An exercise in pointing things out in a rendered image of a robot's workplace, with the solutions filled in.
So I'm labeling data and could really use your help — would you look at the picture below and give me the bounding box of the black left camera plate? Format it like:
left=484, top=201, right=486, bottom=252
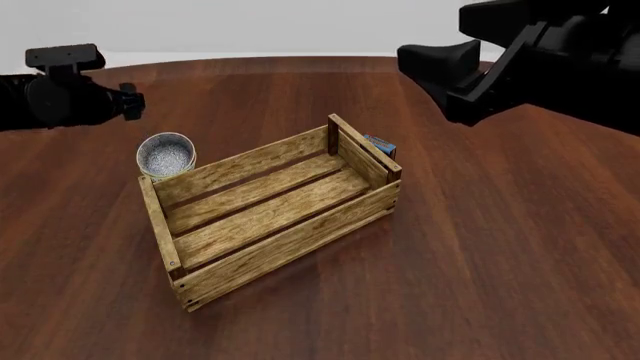
left=25, top=43, right=107, bottom=78

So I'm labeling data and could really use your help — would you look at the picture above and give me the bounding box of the blue printed box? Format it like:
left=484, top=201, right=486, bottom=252
left=362, top=133, right=399, bottom=162

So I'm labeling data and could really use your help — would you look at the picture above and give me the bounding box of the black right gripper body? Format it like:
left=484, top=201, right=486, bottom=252
left=444, top=20, right=549, bottom=127

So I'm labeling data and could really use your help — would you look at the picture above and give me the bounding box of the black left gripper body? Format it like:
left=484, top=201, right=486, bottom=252
left=118, top=82, right=147, bottom=122

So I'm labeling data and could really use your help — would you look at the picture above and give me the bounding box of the wooden slat tray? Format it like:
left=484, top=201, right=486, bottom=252
left=137, top=113, right=403, bottom=313

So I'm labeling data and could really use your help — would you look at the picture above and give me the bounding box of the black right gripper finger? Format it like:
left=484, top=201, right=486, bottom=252
left=396, top=39, right=483, bottom=101

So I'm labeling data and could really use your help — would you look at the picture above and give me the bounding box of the grey speckled bowl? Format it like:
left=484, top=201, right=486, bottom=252
left=136, top=131, right=198, bottom=179

